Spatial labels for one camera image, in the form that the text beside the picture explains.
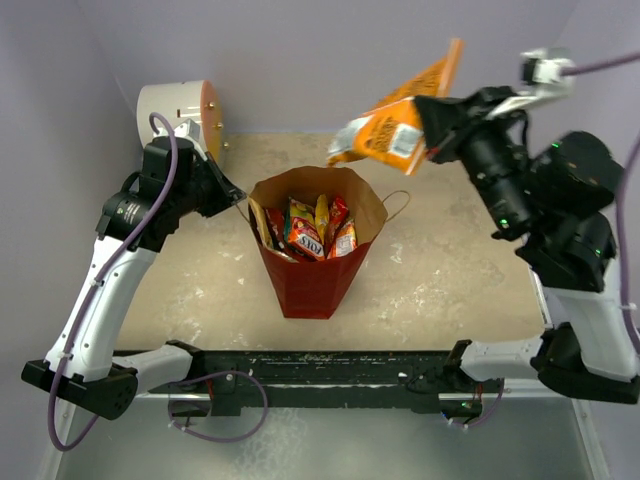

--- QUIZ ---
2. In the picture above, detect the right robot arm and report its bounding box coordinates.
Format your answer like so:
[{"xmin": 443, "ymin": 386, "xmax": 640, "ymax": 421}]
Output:
[{"xmin": 413, "ymin": 87, "xmax": 639, "ymax": 404}]

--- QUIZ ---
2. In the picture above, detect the orange snack packet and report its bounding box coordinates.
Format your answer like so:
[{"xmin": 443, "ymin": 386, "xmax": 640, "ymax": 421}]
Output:
[{"xmin": 327, "ymin": 218, "xmax": 357, "ymax": 259}]

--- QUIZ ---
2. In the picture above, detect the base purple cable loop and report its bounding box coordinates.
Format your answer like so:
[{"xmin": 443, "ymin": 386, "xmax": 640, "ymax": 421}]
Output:
[{"xmin": 167, "ymin": 370, "xmax": 269, "ymax": 443}]

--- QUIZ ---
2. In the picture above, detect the orange chips bag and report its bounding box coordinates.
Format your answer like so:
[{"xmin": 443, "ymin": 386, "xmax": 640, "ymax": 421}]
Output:
[{"xmin": 327, "ymin": 38, "xmax": 464, "ymax": 175}]

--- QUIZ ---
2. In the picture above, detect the Fox's candy packet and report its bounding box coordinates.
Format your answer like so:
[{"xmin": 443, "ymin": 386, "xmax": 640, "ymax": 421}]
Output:
[{"xmin": 284, "ymin": 198, "xmax": 325, "ymax": 261}]

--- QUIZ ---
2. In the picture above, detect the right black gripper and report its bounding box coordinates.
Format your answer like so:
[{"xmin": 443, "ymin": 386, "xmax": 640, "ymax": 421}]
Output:
[{"xmin": 410, "ymin": 82, "xmax": 530, "ymax": 232}]

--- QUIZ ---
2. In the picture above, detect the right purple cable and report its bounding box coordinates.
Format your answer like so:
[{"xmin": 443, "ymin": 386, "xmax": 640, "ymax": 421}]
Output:
[{"xmin": 559, "ymin": 49, "xmax": 640, "ymax": 354}]

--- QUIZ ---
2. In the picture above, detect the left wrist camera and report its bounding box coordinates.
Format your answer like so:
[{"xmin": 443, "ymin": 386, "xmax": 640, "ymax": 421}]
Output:
[{"xmin": 173, "ymin": 118, "xmax": 203, "ymax": 152}]

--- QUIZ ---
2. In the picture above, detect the yellow snack packet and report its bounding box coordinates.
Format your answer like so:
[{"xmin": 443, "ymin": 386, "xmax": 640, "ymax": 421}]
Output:
[{"xmin": 314, "ymin": 194, "xmax": 329, "ymax": 244}]

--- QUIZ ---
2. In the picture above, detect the brown chips bag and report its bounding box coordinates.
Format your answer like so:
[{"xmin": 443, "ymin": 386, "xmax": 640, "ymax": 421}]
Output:
[{"xmin": 249, "ymin": 198, "xmax": 273, "ymax": 250}]

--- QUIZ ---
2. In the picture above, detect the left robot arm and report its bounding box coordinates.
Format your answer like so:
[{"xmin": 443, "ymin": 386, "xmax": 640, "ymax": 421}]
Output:
[{"xmin": 21, "ymin": 135, "xmax": 246, "ymax": 420}]

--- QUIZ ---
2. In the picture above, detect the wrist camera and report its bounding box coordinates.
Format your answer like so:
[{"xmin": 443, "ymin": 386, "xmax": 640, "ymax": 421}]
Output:
[
  {"xmin": 520, "ymin": 48, "xmax": 576, "ymax": 96},
  {"xmin": 173, "ymin": 118, "xmax": 203, "ymax": 152}
]

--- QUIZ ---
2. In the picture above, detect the red paper bag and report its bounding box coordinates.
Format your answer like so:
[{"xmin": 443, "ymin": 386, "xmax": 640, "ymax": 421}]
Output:
[{"xmin": 247, "ymin": 166, "xmax": 392, "ymax": 319}]

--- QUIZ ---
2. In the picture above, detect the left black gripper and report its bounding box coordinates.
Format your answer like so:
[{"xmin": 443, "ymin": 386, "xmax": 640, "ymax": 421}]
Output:
[{"xmin": 172, "ymin": 151, "xmax": 245, "ymax": 218}]

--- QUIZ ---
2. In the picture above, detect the white cylinder device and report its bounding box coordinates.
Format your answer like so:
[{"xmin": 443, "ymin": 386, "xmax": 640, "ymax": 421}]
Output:
[{"xmin": 136, "ymin": 80, "xmax": 228, "ymax": 168}]

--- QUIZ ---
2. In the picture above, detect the red snack packet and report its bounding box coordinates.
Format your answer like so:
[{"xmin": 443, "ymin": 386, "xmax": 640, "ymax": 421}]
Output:
[{"xmin": 325, "ymin": 196, "xmax": 349, "ymax": 247}]

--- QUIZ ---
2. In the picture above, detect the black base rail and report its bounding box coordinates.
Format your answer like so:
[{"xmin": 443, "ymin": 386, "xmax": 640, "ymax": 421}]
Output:
[{"xmin": 153, "ymin": 350, "xmax": 501, "ymax": 416}]

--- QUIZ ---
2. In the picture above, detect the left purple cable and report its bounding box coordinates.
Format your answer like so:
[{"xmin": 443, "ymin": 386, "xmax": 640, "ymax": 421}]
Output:
[{"xmin": 47, "ymin": 112, "xmax": 179, "ymax": 452}]

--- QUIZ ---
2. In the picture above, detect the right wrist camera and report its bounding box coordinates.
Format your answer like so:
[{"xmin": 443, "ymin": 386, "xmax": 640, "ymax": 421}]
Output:
[{"xmin": 520, "ymin": 48, "xmax": 576, "ymax": 96}]

